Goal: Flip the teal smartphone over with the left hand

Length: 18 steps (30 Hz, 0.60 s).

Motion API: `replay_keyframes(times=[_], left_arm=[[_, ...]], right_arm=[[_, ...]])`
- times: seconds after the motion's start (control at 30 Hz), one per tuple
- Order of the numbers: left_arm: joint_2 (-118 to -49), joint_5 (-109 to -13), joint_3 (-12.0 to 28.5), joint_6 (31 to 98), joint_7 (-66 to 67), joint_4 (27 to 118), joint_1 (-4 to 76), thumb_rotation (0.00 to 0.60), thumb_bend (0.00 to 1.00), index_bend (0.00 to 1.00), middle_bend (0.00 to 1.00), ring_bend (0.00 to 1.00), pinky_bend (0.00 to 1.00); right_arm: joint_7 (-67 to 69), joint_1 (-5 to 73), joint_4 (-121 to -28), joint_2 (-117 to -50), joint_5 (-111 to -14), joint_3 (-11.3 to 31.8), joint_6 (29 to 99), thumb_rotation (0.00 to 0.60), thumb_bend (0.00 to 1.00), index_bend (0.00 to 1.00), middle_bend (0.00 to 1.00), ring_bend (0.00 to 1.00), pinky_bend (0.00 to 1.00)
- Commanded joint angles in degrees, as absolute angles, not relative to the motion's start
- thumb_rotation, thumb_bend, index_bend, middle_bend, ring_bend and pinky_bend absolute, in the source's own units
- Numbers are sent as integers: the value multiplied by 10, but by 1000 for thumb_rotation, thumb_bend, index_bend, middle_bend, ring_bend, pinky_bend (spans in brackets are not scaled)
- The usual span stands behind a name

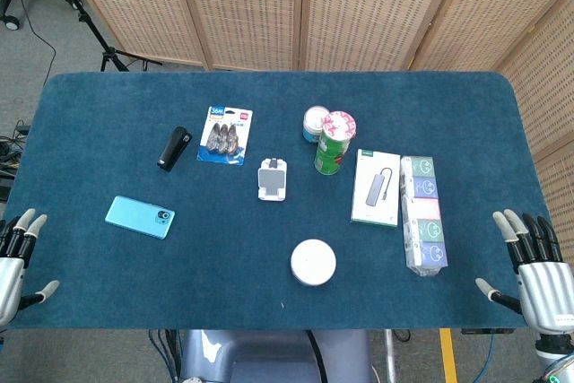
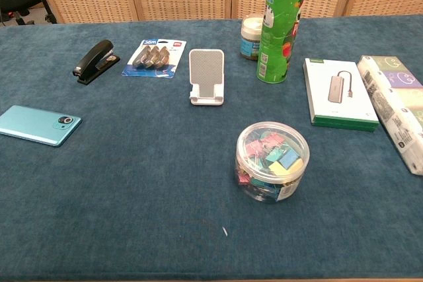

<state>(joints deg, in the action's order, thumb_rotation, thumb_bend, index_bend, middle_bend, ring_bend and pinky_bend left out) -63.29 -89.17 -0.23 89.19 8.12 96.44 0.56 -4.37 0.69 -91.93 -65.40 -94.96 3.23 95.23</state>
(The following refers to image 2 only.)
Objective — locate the blue binder clip pack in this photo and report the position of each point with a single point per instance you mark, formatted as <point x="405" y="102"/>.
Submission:
<point x="152" y="60"/>

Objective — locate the blue table cloth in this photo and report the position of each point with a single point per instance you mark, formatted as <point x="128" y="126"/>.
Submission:
<point x="132" y="196"/>

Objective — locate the black stapler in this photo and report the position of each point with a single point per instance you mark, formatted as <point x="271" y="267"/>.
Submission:
<point x="96" y="55"/>

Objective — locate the white USB hub box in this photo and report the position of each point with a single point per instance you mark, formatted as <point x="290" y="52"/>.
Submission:
<point x="340" y="97"/>

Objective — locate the clear pack of boxes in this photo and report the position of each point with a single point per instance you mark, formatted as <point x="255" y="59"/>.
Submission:
<point x="396" y="103"/>

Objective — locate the tiny white scrap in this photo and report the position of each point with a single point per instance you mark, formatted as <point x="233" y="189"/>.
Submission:
<point x="225" y="231"/>

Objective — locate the white folding phone stand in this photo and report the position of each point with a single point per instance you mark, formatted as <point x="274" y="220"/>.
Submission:
<point x="207" y="67"/>

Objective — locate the white round disc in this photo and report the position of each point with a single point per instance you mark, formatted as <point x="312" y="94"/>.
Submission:
<point x="272" y="160"/>

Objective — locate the light blue smartphone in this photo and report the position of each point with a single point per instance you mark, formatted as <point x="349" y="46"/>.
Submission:
<point x="29" y="125"/>

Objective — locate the green chips can pink lid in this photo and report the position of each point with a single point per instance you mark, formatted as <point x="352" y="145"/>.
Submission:
<point x="281" y="31"/>

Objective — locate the small jar with blue label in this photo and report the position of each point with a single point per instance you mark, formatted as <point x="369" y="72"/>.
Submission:
<point x="249" y="37"/>

